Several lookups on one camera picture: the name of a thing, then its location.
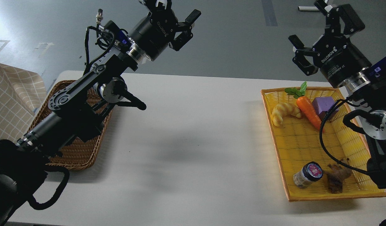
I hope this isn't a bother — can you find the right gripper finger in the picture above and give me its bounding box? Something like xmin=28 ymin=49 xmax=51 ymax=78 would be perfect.
xmin=288 ymin=35 xmax=319 ymax=76
xmin=314 ymin=0 xmax=365 ymax=44

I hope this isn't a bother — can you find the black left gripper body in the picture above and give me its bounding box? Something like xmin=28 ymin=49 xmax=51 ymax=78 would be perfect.
xmin=128 ymin=9 xmax=178 ymax=61

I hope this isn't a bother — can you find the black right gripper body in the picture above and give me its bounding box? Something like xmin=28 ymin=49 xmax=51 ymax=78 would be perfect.
xmin=312 ymin=34 xmax=372 ymax=88

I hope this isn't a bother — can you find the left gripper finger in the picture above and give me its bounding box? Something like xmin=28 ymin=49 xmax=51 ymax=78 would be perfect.
xmin=139 ymin=0 xmax=173 ymax=14
xmin=169 ymin=9 xmax=201 ymax=51

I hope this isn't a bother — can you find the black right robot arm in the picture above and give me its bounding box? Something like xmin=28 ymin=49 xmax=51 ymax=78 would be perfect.
xmin=289 ymin=0 xmax=386 ymax=189

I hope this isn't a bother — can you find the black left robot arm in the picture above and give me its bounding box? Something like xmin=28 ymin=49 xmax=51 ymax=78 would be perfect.
xmin=0 ymin=0 xmax=201 ymax=226

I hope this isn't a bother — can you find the white stand base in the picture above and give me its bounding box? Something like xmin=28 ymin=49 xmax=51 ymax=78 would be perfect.
xmin=297 ymin=0 xmax=329 ymax=12

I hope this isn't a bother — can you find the purple cube block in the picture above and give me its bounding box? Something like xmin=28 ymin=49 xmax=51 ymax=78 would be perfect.
xmin=312 ymin=96 xmax=335 ymax=120

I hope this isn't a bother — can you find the toy carrot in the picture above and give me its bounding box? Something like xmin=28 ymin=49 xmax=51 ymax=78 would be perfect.
xmin=284 ymin=81 xmax=324 ymax=132

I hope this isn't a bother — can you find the toy croissant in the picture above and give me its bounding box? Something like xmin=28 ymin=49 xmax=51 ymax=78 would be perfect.
xmin=271 ymin=102 xmax=303 ymax=127

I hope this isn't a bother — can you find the yellow plastic basket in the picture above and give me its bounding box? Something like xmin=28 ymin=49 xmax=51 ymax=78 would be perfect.
xmin=261 ymin=87 xmax=386 ymax=202

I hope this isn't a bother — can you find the brown toy animal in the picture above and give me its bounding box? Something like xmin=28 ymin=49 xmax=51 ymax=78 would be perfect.
xmin=325 ymin=163 xmax=352 ymax=194

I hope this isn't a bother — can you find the small jar dark lid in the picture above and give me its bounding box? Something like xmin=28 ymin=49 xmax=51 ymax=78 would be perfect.
xmin=293 ymin=161 xmax=324 ymax=189

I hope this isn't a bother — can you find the brown wicker basket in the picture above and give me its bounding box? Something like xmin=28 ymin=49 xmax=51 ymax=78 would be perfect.
xmin=29 ymin=80 xmax=112 ymax=171

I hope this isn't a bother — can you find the beige checkered cloth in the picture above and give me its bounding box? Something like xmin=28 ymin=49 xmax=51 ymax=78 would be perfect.
xmin=0 ymin=63 xmax=47 ymax=141

